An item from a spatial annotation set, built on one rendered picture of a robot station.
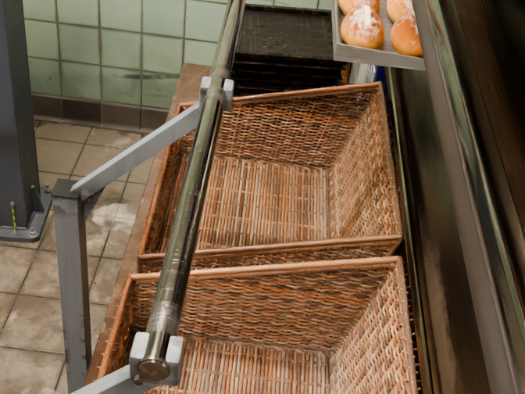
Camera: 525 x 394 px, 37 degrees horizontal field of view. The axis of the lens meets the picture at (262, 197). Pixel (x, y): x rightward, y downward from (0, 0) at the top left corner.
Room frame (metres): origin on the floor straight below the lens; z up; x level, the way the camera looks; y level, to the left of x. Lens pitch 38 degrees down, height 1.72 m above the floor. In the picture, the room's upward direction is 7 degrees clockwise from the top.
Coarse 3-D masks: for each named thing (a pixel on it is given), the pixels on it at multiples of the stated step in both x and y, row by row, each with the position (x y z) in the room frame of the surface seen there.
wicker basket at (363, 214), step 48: (240, 96) 1.59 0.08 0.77; (288, 96) 1.59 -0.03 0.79; (336, 96) 1.59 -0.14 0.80; (384, 96) 1.55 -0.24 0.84; (288, 144) 1.59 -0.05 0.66; (336, 144) 1.59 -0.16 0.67; (384, 144) 1.36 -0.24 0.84; (240, 192) 1.45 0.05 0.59; (336, 192) 1.48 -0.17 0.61; (384, 192) 1.22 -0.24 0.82; (144, 240) 1.09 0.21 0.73; (240, 240) 1.29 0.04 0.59; (288, 240) 1.31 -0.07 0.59; (336, 240) 1.05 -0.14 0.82; (384, 240) 1.05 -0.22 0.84; (192, 288) 1.05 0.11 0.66; (240, 288) 1.05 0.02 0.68
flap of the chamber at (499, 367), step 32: (416, 0) 0.77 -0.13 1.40; (480, 0) 0.79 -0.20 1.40; (512, 0) 0.81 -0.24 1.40; (480, 32) 0.70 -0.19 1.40; (512, 32) 0.73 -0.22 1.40; (480, 64) 0.63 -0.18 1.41; (512, 64) 0.65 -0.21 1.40; (448, 96) 0.56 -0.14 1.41; (512, 96) 0.59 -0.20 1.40; (448, 128) 0.52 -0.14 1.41; (512, 128) 0.53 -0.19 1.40; (448, 160) 0.49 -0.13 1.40; (512, 160) 0.48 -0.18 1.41; (512, 192) 0.44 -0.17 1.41; (480, 256) 0.37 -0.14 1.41; (480, 288) 0.35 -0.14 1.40; (480, 320) 0.33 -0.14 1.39; (512, 384) 0.27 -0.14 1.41
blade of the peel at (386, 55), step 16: (336, 0) 1.19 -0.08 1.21; (384, 0) 1.28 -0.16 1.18; (336, 16) 1.13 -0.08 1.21; (384, 16) 1.21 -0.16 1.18; (336, 32) 1.08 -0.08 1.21; (384, 32) 1.15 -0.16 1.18; (336, 48) 1.04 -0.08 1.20; (352, 48) 1.04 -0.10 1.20; (368, 48) 1.04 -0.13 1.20; (384, 48) 1.09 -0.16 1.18; (384, 64) 1.04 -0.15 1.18; (400, 64) 1.04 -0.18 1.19; (416, 64) 1.05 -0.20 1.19
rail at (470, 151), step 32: (448, 0) 0.71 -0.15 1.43; (448, 32) 0.63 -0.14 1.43; (448, 64) 0.59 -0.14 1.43; (480, 96) 0.53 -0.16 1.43; (480, 128) 0.48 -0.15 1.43; (480, 160) 0.44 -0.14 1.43; (480, 192) 0.41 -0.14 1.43; (480, 224) 0.39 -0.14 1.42; (512, 224) 0.38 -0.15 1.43; (512, 256) 0.34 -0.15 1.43; (512, 288) 0.32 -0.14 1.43; (512, 320) 0.30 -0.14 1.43; (512, 352) 0.28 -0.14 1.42
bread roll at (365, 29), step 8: (360, 8) 1.11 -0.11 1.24; (368, 8) 1.11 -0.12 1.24; (352, 16) 1.10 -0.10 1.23; (360, 16) 1.09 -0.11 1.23; (368, 16) 1.09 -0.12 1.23; (376, 16) 1.10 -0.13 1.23; (344, 24) 1.10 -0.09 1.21; (352, 24) 1.08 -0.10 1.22; (360, 24) 1.08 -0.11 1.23; (368, 24) 1.08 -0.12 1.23; (376, 24) 1.08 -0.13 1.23; (344, 32) 1.09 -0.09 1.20; (352, 32) 1.07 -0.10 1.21; (360, 32) 1.07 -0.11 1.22; (368, 32) 1.07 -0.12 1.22; (376, 32) 1.07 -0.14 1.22; (344, 40) 1.09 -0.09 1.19; (352, 40) 1.07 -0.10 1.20; (360, 40) 1.06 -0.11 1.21; (368, 40) 1.06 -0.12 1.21; (376, 40) 1.07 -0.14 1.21; (376, 48) 1.07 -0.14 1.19
